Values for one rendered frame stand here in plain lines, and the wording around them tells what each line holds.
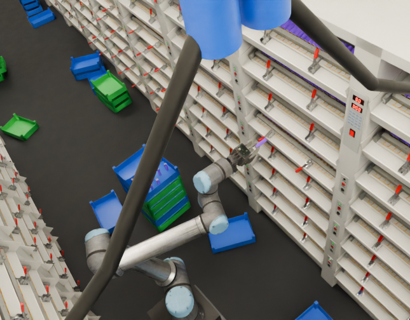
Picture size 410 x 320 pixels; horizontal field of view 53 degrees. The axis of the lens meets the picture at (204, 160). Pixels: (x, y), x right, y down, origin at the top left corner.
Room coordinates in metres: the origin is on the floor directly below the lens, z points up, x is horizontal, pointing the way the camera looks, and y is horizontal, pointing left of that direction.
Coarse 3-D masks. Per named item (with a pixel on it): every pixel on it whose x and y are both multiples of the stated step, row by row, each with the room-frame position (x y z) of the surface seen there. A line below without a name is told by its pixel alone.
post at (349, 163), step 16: (368, 64) 0.91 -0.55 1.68; (384, 64) 0.88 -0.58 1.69; (352, 80) 0.95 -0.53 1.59; (368, 96) 0.89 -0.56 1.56; (368, 112) 0.88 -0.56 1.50; (368, 128) 0.88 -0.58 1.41; (352, 160) 0.90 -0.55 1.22; (368, 160) 0.90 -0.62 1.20; (336, 176) 0.95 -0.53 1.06; (352, 176) 0.89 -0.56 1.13; (336, 192) 0.94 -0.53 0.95; (352, 192) 0.87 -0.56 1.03; (336, 240) 0.90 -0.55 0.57; (336, 256) 0.88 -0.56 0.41
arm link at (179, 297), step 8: (168, 288) 0.96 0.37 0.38; (176, 288) 0.93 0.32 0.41; (184, 288) 0.92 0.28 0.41; (168, 296) 0.90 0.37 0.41; (176, 296) 0.89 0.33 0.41; (184, 296) 0.88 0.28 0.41; (192, 296) 0.88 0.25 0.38; (168, 304) 0.86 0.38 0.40; (176, 304) 0.85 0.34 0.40; (184, 304) 0.84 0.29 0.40; (192, 304) 0.84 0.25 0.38; (176, 312) 0.81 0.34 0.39; (184, 312) 0.80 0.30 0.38; (192, 312) 0.81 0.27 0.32
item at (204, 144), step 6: (198, 138) 2.15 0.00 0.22; (204, 138) 2.15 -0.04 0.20; (198, 144) 2.14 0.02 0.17; (204, 144) 2.11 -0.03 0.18; (210, 144) 2.09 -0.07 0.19; (210, 150) 2.01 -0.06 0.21; (216, 150) 2.01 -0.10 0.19; (210, 156) 1.99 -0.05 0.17; (216, 156) 1.97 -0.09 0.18; (222, 156) 1.94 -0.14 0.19; (234, 174) 1.76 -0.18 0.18; (240, 174) 1.74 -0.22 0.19; (240, 180) 1.70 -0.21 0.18; (246, 186) 1.64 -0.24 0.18
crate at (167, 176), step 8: (160, 168) 1.79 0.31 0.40; (168, 168) 1.78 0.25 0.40; (176, 168) 1.70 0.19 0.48; (160, 176) 1.73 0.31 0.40; (168, 176) 1.71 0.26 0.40; (176, 176) 1.69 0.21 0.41; (128, 184) 1.69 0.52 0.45; (152, 184) 1.68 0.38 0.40; (160, 184) 1.62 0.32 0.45; (152, 192) 1.59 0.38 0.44
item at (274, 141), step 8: (256, 112) 1.52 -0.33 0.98; (248, 120) 1.51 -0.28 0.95; (256, 120) 1.50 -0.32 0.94; (256, 128) 1.45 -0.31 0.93; (264, 128) 1.43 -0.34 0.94; (280, 128) 1.39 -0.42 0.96; (272, 144) 1.34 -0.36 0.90; (280, 144) 1.30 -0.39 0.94; (288, 144) 1.28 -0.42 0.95; (288, 152) 1.24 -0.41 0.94; (296, 152) 1.22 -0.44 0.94; (296, 160) 1.18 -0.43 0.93; (304, 160) 1.16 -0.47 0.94; (304, 168) 1.12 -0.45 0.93; (312, 168) 1.11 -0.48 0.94; (312, 176) 1.08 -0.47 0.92; (320, 176) 1.05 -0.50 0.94; (328, 176) 1.04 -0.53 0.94; (320, 184) 1.04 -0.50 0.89; (328, 184) 1.00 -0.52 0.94
